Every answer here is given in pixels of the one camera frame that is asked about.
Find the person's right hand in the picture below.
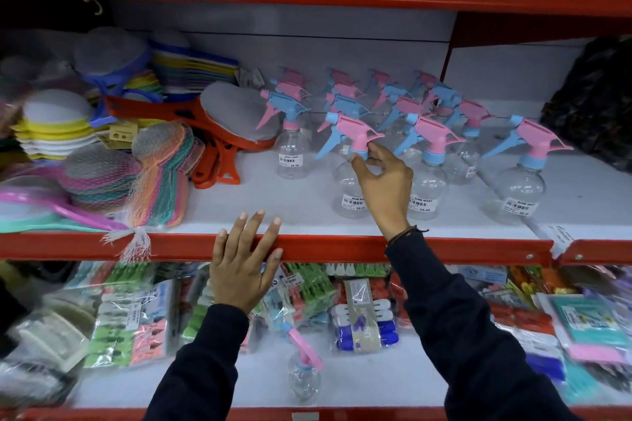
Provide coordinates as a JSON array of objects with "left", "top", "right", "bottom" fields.
[{"left": 351, "top": 142, "right": 414, "bottom": 241}]

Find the person's left hand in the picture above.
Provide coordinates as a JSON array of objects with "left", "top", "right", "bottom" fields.
[{"left": 210, "top": 210, "right": 283, "bottom": 315}]

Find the pink trigger spray bottle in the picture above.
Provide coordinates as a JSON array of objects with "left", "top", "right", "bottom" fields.
[{"left": 315, "top": 112, "right": 386, "bottom": 220}]

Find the person's left forearm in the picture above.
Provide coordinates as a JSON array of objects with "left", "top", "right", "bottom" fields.
[{"left": 143, "top": 304, "right": 250, "bottom": 421}]

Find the person's right forearm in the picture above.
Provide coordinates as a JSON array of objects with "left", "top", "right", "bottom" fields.
[{"left": 385, "top": 230, "right": 581, "bottom": 421}]

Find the group of clear spray bottles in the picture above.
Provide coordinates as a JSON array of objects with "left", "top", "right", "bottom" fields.
[{"left": 256, "top": 65, "right": 574, "bottom": 227}]

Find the netted bag of colourful scrubbers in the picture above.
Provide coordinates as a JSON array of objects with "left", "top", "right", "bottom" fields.
[
  {"left": 101, "top": 122, "right": 206, "bottom": 263},
  {"left": 55, "top": 143, "right": 145, "bottom": 213}
]

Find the stack of orange framed sieves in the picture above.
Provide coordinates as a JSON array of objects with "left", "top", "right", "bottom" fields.
[{"left": 103, "top": 82, "right": 279, "bottom": 190}]

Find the pack of blue white clips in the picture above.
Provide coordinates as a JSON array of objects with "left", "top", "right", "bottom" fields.
[{"left": 330, "top": 278, "right": 401, "bottom": 353}]

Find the small bottle with pink sprayer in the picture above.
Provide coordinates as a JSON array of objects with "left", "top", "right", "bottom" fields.
[{"left": 280, "top": 321, "right": 325, "bottom": 405}]

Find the pack of green pink pegs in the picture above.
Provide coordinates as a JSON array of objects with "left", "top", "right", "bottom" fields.
[{"left": 83, "top": 279, "right": 179, "bottom": 370}]

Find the yellow paper tag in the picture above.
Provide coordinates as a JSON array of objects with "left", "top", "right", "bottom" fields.
[{"left": 108, "top": 121, "right": 139, "bottom": 143}]

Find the pack of white items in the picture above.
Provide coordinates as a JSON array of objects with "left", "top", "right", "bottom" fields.
[{"left": 7, "top": 306, "right": 97, "bottom": 374}]

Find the stack of yellow white sieves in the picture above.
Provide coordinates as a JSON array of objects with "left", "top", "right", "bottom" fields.
[{"left": 11, "top": 88, "right": 102, "bottom": 163}]

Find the white shelf price label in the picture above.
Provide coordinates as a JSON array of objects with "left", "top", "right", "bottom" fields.
[{"left": 544, "top": 224, "right": 576, "bottom": 260}]

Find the blue framed sieve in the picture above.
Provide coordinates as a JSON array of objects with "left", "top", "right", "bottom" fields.
[{"left": 73, "top": 26, "right": 165, "bottom": 128}]

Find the red packet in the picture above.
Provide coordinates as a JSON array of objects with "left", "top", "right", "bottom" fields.
[{"left": 488, "top": 301, "right": 557, "bottom": 337}]

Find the dark patterned bag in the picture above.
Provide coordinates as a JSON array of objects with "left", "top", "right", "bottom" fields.
[{"left": 540, "top": 35, "right": 632, "bottom": 174}]

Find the teal and pink packet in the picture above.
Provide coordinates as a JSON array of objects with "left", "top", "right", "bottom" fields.
[{"left": 537, "top": 292, "right": 632, "bottom": 365}]

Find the black cord bracelet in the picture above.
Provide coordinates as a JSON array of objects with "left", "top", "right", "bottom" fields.
[{"left": 386, "top": 225, "right": 430, "bottom": 247}]

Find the pink handled sieve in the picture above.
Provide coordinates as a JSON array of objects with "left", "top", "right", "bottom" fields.
[{"left": 0, "top": 175, "right": 130, "bottom": 234}]

